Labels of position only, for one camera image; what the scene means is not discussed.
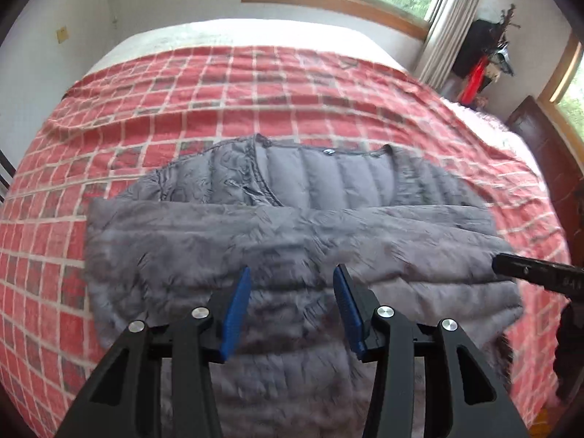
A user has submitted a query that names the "dark wooden chair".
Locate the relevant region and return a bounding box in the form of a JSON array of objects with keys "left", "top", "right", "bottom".
[{"left": 0, "top": 148, "right": 16, "bottom": 204}]

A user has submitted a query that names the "red plaid blanket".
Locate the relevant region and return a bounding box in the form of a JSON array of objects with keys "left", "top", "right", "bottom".
[{"left": 0, "top": 46, "right": 573, "bottom": 438}]

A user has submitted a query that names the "white curtain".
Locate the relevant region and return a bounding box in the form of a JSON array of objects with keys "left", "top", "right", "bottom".
[{"left": 413, "top": 0, "right": 489, "bottom": 96}]

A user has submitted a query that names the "white bed sheet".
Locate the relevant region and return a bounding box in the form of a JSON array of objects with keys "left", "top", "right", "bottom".
[{"left": 84, "top": 18, "right": 423, "bottom": 78}]

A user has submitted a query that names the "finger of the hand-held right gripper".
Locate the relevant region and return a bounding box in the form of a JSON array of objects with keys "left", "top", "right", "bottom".
[{"left": 492, "top": 252, "right": 584, "bottom": 293}]

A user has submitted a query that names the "wooden framed side window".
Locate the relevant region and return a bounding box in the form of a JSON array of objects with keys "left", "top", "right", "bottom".
[{"left": 538, "top": 32, "right": 584, "bottom": 140}]

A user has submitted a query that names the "grey rose-print padded jacket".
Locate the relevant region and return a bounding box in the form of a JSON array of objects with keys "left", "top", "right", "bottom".
[{"left": 84, "top": 133, "right": 525, "bottom": 438}]

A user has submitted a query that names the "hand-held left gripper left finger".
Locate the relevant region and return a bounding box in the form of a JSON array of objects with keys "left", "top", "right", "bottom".
[{"left": 55, "top": 265, "right": 253, "bottom": 438}]

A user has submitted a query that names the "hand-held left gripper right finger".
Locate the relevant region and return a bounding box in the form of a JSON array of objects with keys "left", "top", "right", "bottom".
[{"left": 332, "top": 264, "right": 530, "bottom": 438}]

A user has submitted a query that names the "dark wooden headboard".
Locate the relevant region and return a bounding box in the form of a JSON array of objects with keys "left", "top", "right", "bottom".
[{"left": 506, "top": 96, "right": 584, "bottom": 256}]

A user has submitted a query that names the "red hanging item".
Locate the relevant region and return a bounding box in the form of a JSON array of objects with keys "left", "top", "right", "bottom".
[{"left": 458, "top": 57, "right": 488, "bottom": 107}]

